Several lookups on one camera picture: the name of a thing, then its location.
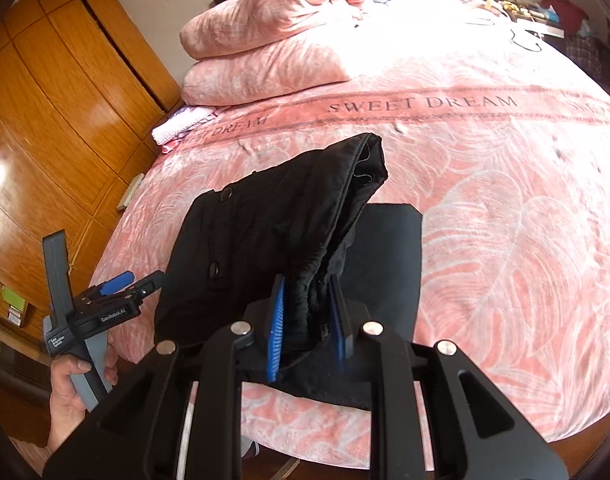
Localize pink leaf-print bed blanket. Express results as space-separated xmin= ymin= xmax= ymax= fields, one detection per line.
xmin=102 ymin=0 xmax=610 ymax=467

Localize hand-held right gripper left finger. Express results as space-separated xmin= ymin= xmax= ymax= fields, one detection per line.
xmin=44 ymin=274 xmax=287 ymax=480

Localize plaid cloth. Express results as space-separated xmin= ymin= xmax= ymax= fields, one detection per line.
xmin=565 ymin=32 xmax=610 ymax=78

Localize bedside table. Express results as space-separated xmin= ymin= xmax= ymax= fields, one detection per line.
xmin=510 ymin=7 xmax=566 ymax=41

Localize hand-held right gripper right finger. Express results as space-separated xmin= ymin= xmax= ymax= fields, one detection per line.
xmin=329 ymin=276 xmax=569 ymax=480

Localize pink pillow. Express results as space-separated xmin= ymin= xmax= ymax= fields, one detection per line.
xmin=180 ymin=39 xmax=355 ymax=107
xmin=178 ymin=0 xmax=361 ymax=62

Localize red cloth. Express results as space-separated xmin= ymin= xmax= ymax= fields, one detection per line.
xmin=541 ymin=0 xmax=593 ymax=31

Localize black padded pants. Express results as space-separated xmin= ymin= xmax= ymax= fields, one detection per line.
xmin=154 ymin=132 xmax=425 ymax=412

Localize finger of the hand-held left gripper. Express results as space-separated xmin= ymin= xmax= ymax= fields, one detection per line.
xmin=130 ymin=269 xmax=166 ymax=301
xmin=87 ymin=270 xmax=136 ymax=299

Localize small pale wooden step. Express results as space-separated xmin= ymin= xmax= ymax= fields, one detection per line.
xmin=116 ymin=174 xmax=147 ymax=212

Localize white pink knitted cloth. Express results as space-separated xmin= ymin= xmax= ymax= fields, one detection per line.
xmin=151 ymin=106 xmax=221 ymax=145

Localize person's left hand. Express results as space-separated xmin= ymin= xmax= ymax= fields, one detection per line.
xmin=47 ymin=349 xmax=119 ymax=454

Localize black cable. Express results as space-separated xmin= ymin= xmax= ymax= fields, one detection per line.
xmin=466 ymin=14 xmax=544 ymax=54

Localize stack of books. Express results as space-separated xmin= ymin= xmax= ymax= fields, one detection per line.
xmin=0 ymin=284 xmax=30 ymax=328

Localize wooden wardrobe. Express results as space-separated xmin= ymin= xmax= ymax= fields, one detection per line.
xmin=0 ymin=0 xmax=183 ymax=311

